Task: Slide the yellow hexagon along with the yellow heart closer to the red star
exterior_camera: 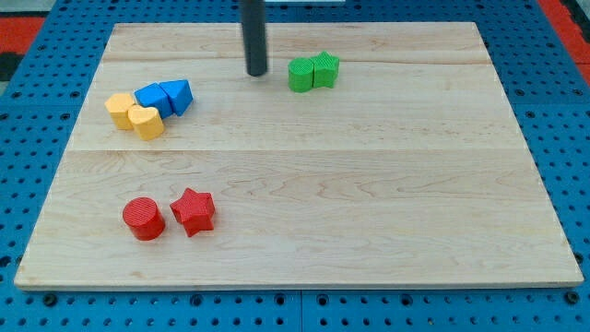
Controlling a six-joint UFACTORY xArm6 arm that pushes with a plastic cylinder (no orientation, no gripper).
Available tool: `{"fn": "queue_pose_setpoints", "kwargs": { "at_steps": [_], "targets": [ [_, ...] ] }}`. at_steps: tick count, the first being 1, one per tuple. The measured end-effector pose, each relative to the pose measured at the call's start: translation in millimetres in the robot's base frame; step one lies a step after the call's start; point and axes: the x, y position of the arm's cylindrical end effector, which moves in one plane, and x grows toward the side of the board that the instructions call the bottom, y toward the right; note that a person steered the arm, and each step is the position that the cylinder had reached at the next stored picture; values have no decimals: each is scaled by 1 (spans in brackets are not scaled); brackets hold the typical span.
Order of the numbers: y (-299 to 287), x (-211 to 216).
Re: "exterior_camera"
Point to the yellow hexagon block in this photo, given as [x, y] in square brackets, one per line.
[118, 106]

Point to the light wooden board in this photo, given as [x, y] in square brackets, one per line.
[410, 173]

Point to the blue cube block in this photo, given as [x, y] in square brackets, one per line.
[153, 95]

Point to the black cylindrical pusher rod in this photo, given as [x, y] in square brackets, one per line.
[253, 21]

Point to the green cylinder block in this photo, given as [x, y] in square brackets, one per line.
[301, 72]

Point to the green star block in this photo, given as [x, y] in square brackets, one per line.
[325, 70]

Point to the yellow heart block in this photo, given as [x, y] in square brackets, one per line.
[146, 122]

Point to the red cylinder block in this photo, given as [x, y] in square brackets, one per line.
[143, 218]

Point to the blue triangle block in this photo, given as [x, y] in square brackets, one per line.
[179, 94]

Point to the red star block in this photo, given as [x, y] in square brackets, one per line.
[194, 211]

